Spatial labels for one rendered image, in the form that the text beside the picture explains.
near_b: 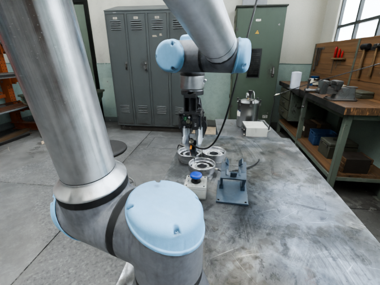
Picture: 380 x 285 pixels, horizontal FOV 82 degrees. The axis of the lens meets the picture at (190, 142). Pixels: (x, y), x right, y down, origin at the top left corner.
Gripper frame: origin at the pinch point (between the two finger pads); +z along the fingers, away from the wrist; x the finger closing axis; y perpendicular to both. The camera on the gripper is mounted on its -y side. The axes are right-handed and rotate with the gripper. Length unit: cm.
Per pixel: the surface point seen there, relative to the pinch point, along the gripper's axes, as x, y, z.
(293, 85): 90, -219, 2
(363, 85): 144, -178, -4
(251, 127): 29, -82, 17
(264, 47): 62, -298, -44
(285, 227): 28.6, 20.6, 13.1
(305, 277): 29.4, 35.2, 13.1
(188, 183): 0.2, 10.7, 8.6
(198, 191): 3.9, 12.4, 10.3
